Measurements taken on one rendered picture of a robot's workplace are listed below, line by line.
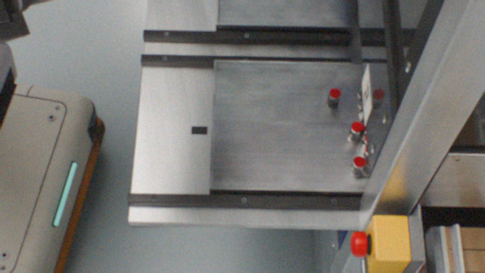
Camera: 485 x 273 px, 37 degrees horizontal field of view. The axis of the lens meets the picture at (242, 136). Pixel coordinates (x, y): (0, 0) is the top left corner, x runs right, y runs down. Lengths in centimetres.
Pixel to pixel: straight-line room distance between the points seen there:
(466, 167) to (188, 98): 56
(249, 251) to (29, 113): 74
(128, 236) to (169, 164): 92
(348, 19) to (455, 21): 74
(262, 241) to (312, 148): 89
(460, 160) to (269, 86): 48
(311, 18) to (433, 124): 61
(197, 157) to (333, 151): 24
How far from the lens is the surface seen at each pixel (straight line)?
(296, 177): 130
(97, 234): 223
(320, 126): 135
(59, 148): 205
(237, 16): 147
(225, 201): 126
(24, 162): 205
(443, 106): 88
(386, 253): 112
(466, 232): 127
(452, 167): 105
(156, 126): 135
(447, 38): 78
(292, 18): 147
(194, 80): 140
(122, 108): 239
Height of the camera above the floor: 207
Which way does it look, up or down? 63 degrees down
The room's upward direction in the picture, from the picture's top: 2 degrees clockwise
